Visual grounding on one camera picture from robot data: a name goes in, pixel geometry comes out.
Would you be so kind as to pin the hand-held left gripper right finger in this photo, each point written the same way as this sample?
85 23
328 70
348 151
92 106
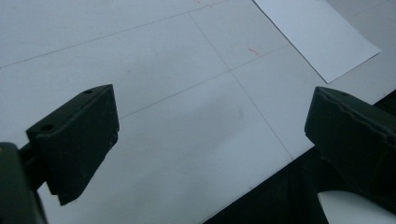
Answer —
355 140

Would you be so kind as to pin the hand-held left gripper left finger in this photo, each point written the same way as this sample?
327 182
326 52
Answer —
77 140

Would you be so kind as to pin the small white paper sheet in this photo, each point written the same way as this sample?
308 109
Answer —
320 37

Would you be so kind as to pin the large white table sheet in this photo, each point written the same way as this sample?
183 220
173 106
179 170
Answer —
186 140

